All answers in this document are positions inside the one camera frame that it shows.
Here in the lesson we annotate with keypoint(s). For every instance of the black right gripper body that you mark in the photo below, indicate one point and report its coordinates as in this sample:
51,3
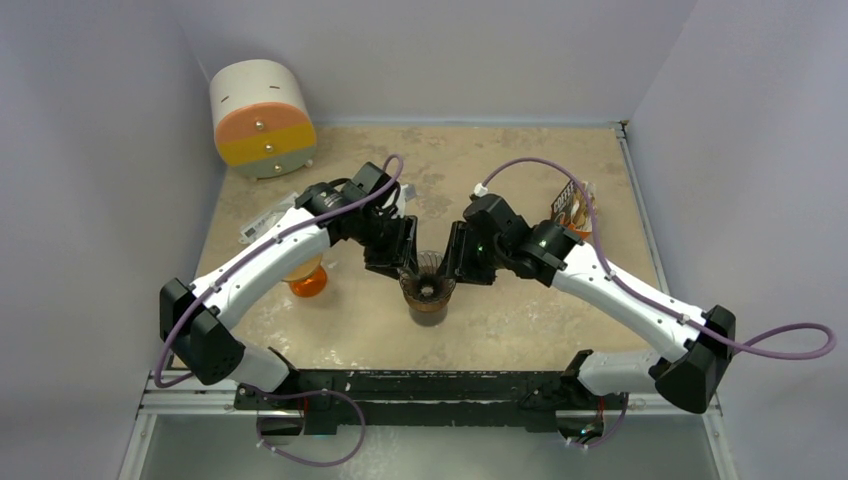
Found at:
460,250

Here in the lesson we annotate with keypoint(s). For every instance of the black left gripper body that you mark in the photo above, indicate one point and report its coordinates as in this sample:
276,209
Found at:
378,229

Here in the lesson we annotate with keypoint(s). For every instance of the grey glass carafe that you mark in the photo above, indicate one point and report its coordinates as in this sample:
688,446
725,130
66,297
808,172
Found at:
428,319

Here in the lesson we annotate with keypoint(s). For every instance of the orange glass carafe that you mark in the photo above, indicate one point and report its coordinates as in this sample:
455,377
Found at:
310,285

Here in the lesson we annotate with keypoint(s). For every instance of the clear plastic filter packet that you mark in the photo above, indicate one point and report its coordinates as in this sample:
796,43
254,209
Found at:
256,227

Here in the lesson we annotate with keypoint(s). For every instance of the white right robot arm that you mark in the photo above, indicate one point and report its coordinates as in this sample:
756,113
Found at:
688,354

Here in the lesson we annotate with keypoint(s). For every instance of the orange coffee filter box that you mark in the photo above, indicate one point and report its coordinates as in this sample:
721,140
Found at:
569,209

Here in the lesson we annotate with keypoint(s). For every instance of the white round drawer cabinet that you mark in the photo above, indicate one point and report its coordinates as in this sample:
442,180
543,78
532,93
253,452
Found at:
261,126

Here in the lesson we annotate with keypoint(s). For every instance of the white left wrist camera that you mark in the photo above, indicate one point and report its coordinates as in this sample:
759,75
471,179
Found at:
407,194

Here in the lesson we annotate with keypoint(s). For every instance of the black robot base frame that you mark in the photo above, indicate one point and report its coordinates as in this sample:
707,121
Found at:
548,401

